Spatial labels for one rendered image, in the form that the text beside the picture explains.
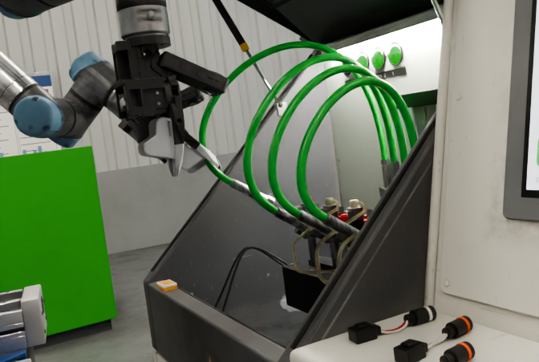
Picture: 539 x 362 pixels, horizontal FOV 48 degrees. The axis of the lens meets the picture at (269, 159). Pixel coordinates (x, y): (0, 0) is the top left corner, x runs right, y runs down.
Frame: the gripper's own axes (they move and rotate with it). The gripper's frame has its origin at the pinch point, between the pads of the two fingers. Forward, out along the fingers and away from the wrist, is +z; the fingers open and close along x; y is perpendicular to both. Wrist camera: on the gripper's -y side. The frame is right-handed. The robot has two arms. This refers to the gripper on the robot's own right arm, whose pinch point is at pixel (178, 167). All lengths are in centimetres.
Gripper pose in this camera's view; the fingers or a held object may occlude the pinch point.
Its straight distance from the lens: 94.3
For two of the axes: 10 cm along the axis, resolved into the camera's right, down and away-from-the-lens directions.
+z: 1.3, 9.9, 0.5
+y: -8.8, 1.4, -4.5
